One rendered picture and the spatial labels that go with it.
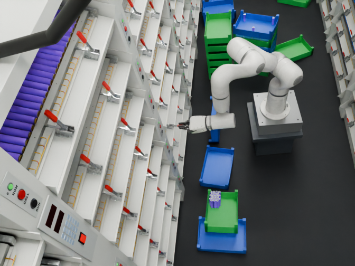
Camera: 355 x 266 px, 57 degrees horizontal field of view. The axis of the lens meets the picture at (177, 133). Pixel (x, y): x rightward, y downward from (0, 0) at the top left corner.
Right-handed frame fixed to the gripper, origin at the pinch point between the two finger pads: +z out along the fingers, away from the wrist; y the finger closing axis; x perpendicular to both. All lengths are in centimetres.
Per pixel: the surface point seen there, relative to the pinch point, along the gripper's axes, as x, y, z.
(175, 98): -0.7, 22.8, 7.3
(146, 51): 60, -1, -2
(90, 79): 96, -52, -9
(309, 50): -69, 117, -84
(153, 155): 19.7, -31.7, 5.8
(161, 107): 20.1, -0.9, 5.7
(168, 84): 18.9, 17.1, 4.4
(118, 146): 60, -51, 1
